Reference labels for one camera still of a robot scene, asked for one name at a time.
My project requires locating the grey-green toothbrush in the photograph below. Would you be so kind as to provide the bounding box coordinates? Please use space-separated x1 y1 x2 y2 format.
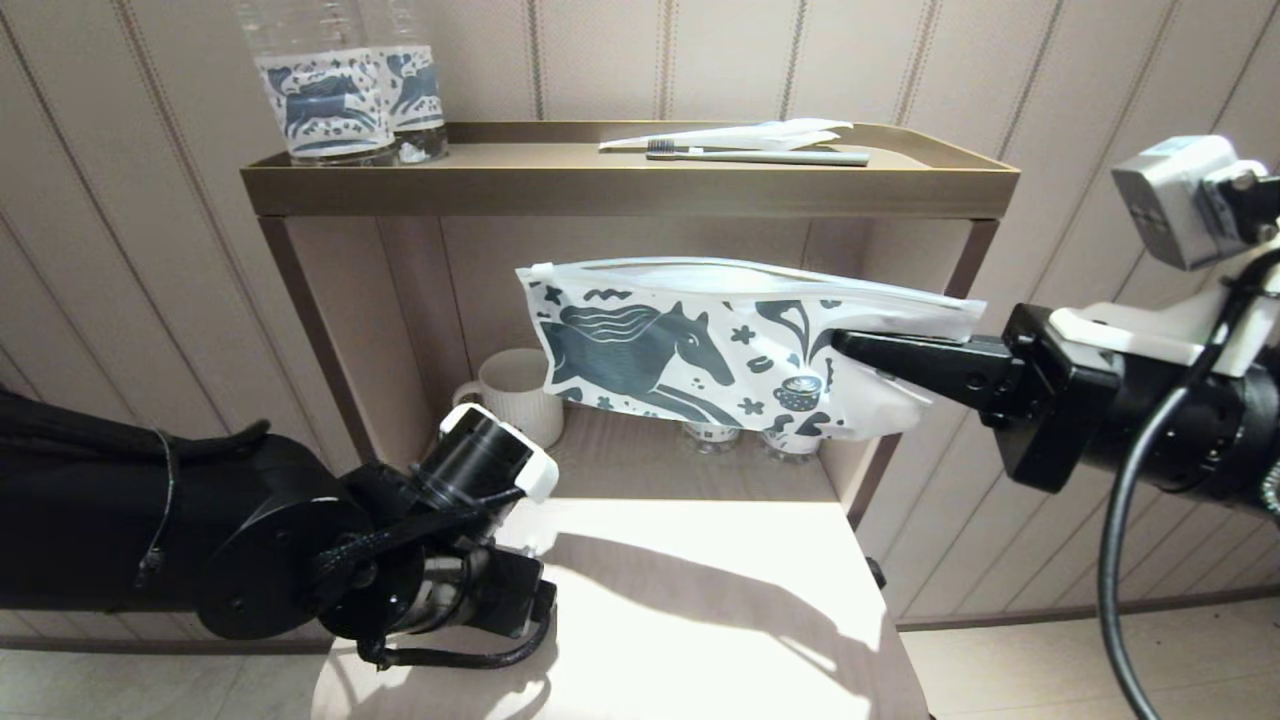
646 139 871 167

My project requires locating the large bottle horse print label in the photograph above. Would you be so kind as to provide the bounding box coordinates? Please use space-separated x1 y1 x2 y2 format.
358 0 451 164
237 0 398 167

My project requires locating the left arm smooth black cable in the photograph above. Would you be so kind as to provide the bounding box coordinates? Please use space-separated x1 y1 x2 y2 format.
150 420 273 461

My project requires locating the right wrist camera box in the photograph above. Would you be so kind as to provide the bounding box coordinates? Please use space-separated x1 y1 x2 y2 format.
1050 135 1280 366

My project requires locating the white ribbed ceramic mug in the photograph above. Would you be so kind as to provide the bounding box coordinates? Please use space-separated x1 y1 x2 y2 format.
453 348 564 448

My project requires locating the right camera black cable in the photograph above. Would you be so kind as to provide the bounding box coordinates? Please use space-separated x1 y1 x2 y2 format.
1098 170 1280 720

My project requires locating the beige open shelf cabinet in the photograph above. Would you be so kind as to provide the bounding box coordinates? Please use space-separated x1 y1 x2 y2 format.
260 215 1001 521

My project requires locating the small clear water bottle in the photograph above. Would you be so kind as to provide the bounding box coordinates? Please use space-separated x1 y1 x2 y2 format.
683 420 743 454
760 430 823 463

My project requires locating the white paper wrapper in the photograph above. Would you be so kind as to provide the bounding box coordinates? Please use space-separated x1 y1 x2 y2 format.
599 118 854 153

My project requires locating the white horse-print zip pouch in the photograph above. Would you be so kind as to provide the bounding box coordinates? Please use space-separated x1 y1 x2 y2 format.
516 257 988 443

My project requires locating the brass coloured tray shelf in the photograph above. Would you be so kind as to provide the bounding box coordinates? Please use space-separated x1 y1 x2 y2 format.
241 122 1021 221

